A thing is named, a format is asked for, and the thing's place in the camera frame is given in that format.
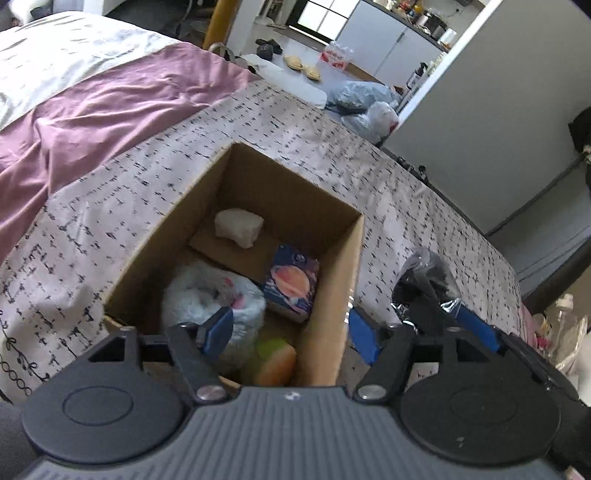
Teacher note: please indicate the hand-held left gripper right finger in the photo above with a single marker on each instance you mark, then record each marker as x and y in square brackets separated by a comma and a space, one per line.
[364, 339]

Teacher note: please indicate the white plastic bag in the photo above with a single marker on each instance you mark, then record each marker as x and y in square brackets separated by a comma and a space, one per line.
[374, 122]

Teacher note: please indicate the yellow slipper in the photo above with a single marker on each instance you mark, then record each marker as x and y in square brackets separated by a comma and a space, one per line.
[312, 72]
[293, 62]

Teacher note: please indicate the white spray bottle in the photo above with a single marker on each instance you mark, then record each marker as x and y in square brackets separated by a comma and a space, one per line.
[415, 76]

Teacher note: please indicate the blue plastic bag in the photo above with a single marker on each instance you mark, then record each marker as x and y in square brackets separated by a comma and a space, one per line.
[360, 94]

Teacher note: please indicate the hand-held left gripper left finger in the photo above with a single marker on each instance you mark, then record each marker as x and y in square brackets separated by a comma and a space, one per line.
[217, 330]

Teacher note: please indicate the black power strip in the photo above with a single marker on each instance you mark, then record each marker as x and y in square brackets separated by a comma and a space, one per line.
[413, 167]

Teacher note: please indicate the black slipper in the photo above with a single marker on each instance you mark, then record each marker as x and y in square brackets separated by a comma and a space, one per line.
[264, 51]
[274, 45]

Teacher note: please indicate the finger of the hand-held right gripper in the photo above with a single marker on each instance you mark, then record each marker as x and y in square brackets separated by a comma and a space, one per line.
[475, 325]

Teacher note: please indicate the pack of water bottles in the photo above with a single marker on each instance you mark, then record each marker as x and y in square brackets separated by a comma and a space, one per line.
[336, 56]

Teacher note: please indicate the black item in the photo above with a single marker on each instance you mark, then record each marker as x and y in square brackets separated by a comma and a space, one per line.
[425, 281]

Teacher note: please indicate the blue planet print tissue packet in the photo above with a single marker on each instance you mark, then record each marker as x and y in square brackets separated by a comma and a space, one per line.
[291, 281]

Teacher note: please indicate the black framed glass door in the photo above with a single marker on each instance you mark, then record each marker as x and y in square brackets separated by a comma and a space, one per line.
[323, 16]

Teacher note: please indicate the brown cardboard box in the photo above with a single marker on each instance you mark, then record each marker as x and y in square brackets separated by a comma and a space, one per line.
[332, 300]

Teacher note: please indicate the clear bottle white cap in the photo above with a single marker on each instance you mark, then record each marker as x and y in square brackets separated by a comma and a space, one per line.
[570, 323]

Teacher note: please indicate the white kitchen cabinet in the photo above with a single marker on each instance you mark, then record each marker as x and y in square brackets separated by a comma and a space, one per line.
[369, 41]

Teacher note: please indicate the patterned white bed sheet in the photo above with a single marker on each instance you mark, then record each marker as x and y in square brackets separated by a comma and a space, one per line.
[415, 207]

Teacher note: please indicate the white floor mat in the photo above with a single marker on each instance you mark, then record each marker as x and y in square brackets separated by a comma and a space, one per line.
[286, 83]

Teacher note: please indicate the hamburger plush toy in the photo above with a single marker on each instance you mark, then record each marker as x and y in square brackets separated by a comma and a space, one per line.
[272, 362]

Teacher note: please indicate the white soft lump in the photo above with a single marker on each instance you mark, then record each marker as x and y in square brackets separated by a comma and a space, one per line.
[238, 226]

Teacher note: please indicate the white and mauve quilt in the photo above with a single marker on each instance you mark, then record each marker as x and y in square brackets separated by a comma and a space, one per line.
[92, 115]

